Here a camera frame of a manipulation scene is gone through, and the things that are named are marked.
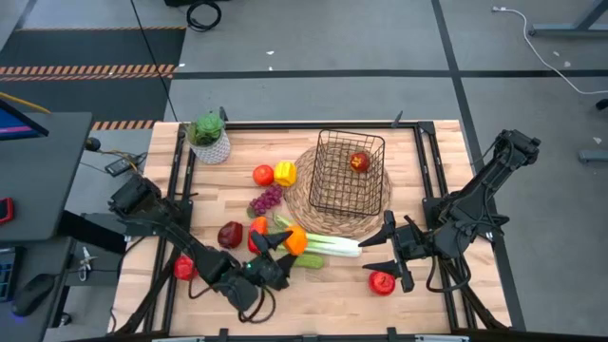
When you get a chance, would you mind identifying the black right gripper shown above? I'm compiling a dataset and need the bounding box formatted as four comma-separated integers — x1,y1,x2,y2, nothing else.
358,211,441,294

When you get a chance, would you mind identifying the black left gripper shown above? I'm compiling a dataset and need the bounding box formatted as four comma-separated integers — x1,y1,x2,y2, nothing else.
244,229,299,292

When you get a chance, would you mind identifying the round red fruit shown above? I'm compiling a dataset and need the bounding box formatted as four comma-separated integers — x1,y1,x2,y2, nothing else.
173,255,199,281
368,271,397,297

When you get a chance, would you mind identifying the green cucumber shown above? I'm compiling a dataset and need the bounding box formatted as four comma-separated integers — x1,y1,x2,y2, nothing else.
292,253,326,271

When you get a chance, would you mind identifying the dark red apple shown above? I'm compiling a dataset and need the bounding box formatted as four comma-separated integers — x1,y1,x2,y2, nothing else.
217,220,244,250

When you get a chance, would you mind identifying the red tomato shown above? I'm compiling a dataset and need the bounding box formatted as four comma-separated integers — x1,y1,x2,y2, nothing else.
252,163,276,187

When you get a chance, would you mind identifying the yellow bell pepper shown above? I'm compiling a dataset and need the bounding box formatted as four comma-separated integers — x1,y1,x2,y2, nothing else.
273,160,298,188

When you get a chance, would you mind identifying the red yellow apple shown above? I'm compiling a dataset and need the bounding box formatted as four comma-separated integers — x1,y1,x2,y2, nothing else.
350,151,371,174

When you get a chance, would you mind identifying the round woven placemat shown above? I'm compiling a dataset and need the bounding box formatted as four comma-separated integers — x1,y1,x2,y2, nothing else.
283,144,393,238

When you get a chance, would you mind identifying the purple grape bunch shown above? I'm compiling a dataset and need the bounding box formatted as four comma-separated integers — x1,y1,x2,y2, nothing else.
245,183,284,219

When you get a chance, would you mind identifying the succulent in white patterned pot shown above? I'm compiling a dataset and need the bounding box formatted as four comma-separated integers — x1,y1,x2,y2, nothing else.
186,112,233,166

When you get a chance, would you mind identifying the black power adaptor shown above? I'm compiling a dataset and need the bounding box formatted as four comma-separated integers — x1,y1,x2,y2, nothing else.
104,155,139,177

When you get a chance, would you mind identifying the silver carabiner clip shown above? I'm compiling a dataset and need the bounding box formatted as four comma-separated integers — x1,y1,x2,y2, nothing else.
78,246,99,281

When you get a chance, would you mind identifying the grey furniture foot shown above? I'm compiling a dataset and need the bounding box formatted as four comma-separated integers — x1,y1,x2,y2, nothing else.
578,149,608,164

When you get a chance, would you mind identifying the dark grey desk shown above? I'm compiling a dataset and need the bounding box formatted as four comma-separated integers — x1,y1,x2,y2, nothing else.
0,111,94,243

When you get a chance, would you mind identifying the black computer mouse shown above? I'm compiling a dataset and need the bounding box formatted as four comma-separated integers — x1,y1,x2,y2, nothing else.
11,273,57,317

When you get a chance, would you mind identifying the black keyboard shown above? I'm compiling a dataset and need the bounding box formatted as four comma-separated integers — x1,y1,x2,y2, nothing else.
0,246,18,303

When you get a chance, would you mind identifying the black mat with orange stripes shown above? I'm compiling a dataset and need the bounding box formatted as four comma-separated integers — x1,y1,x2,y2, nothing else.
0,26,187,132

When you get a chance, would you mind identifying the grey furniture leg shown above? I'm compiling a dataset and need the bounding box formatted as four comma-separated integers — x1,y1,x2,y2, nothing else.
527,0,608,38

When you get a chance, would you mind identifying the monitor with blue screen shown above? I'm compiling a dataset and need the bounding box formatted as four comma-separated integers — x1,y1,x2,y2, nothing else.
0,97,50,143

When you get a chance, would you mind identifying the black wire basket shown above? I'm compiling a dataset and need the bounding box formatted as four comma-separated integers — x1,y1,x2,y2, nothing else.
308,128,386,219

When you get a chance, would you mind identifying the black aluminium table frame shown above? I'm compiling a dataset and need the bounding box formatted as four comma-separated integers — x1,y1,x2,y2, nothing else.
113,121,512,342

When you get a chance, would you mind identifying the thin black hanging cable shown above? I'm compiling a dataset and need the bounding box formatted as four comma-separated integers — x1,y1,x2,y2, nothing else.
129,0,180,124

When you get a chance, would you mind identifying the coiled black cable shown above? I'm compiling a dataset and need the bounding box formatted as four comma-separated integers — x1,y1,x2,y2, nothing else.
185,0,223,33

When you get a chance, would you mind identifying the white floor cable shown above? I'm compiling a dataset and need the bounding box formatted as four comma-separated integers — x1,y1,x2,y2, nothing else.
491,5,608,96

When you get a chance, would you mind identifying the yellow cable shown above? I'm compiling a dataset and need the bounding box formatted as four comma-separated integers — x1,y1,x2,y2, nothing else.
0,92,51,115

